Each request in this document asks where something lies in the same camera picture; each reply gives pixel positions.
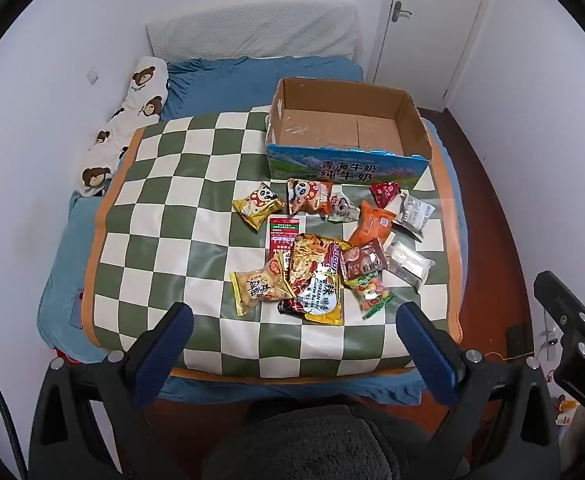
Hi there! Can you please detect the cardboard box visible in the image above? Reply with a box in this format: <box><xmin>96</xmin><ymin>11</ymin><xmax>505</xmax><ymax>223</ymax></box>
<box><xmin>265</xmin><ymin>77</ymin><xmax>432</xmax><ymax>192</ymax></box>

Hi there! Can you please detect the grey quilted headboard cushion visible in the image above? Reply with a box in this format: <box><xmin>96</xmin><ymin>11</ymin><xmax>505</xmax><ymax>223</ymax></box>
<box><xmin>146</xmin><ymin>2</ymin><xmax>358</xmax><ymax>61</ymax></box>

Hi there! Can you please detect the clear white snack packet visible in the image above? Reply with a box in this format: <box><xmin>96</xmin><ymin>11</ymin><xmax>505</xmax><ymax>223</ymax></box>
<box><xmin>383</xmin><ymin>240</ymin><xmax>434</xmax><ymax>292</ymax></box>

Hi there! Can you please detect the small orange floor packet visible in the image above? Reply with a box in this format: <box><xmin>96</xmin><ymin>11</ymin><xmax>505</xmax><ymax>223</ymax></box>
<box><xmin>553</xmin><ymin>395</ymin><xmax>581</xmax><ymax>426</ymax></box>

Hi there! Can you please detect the striped stick packet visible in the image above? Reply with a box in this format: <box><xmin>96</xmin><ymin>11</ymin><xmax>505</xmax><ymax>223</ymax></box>
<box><xmin>323</xmin><ymin>240</ymin><xmax>353</xmax><ymax>261</ymax></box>

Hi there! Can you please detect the green white checkered blanket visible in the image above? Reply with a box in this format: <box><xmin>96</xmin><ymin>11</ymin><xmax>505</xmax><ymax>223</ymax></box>
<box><xmin>83</xmin><ymin>107</ymin><xmax>466</xmax><ymax>378</ymax></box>

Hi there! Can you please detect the white door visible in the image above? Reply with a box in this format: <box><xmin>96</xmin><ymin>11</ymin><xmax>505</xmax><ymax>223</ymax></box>
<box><xmin>367</xmin><ymin>0</ymin><xmax>498</xmax><ymax>108</ymax></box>

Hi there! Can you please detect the orange panda snack packet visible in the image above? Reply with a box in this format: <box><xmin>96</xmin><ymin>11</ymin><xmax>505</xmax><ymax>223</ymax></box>
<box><xmin>286</xmin><ymin>178</ymin><xmax>334</xmax><ymax>216</ymax></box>

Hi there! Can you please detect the pale green snack packet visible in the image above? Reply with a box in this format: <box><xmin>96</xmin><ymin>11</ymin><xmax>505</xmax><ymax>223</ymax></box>
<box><xmin>327</xmin><ymin>191</ymin><xmax>362</xmax><ymax>223</ymax></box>

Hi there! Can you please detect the red green flat sachet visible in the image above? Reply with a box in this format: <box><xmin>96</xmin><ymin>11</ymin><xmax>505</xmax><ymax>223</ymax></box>
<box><xmin>266</xmin><ymin>216</ymin><xmax>301</xmax><ymax>263</ymax></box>

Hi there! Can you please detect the brown snack packet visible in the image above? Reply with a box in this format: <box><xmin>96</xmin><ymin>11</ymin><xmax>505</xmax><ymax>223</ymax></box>
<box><xmin>340</xmin><ymin>240</ymin><xmax>390</xmax><ymax>281</ymax></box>

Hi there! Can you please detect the green gumball candy packet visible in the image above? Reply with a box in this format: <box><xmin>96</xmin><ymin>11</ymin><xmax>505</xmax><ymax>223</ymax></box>
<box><xmin>345</xmin><ymin>270</ymin><xmax>398</xmax><ymax>321</ymax></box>

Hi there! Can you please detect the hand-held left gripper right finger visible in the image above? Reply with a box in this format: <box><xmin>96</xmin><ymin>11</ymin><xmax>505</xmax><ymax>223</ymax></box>
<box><xmin>397</xmin><ymin>302</ymin><xmax>561</xmax><ymax>480</ymax></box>

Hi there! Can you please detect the plain orange snack packet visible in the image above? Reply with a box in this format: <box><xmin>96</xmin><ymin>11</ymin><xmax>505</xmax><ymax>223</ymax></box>
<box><xmin>349</xmin><ymin>201</ymin><xmax>396</xmax><ymax>247</ymax></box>

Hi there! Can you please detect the white grey snack packet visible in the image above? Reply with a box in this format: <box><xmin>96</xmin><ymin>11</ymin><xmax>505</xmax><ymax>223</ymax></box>
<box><xmin>391</xmin><ymin>194</ymin><xmax>437</xmax><ymax>238</ymax></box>

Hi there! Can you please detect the blue yellow noodle packet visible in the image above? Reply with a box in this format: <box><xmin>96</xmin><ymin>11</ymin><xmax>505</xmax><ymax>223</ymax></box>
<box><xmin>297</xmin><ymin>267</ymin><xmax>346</xmax><ymax>327</ymax></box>

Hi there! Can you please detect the white bear print pillow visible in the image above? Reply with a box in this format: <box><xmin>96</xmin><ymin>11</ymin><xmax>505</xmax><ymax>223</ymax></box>
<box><xmin>77</xmin><ymin>56</ymin><xmax>169</xmax><ymax>197</ymax></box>

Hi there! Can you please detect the yellow panda snack packet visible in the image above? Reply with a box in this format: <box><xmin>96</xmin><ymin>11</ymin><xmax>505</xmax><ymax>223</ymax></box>
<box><xmin>232</xmin><ymin>183</ymin><xmax>286</xmax><ymax>232</ymax></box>

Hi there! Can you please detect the white charger cable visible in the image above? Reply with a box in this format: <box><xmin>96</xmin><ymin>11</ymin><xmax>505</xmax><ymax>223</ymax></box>
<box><xmin>543</xmin><ymin>305</ymin><xmax>561</xmax><ymax>361</ymax></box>

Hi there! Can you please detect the large red noodle packet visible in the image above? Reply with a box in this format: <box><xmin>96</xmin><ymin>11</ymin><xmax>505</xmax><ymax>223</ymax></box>
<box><xmin>285</xmin><ymin>234</ymin><xmax>341</xmax><ymax>301</ymax></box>

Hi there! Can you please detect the small orange round-logo packet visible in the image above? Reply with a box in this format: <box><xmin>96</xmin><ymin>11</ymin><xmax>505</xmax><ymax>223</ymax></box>
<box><xmin>265</xmin><ymin>250</ymin><xmax>293</xmax><ymax>286</ymax></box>

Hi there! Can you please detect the blue bed sheet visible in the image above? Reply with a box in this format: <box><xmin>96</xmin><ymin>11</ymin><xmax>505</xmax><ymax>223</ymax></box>
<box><xmin>37</xmin><ymin>55</ymin><xmax>468</xmax><ymax>406</ymax></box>

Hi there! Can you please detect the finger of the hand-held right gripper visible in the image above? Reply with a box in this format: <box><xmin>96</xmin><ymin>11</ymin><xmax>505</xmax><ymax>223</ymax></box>
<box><xmin>533</xmin><ymin>271</ymin><xmax>585</xmax><ymax>333</ymax></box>

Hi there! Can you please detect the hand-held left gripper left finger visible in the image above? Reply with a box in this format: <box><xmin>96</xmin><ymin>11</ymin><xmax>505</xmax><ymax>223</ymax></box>
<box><xmin>30</xmin><ymin>302</ymin><xmax>194</xmax><ymax>480</ymax></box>

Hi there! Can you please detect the yellow biscuit packet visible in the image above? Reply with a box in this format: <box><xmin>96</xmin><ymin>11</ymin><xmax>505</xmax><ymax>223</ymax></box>
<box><xmin>230</xmin><ymin>269</ymin><xmax>296</xmax><ymax>317</ymax></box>

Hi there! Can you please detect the red triangular snack packet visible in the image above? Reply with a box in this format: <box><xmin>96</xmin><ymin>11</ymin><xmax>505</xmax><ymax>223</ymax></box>
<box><xmin>370</xmin><ymin>181</ymin><xmax>402</xmax><ymax>209</ymax></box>

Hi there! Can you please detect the grey fleece clothing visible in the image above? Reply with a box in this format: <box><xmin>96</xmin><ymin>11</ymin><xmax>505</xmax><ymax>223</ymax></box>
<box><xmin>205</xmin><ymin>402</ymin><xmax>448</xmax><ymax>480</ymax></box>

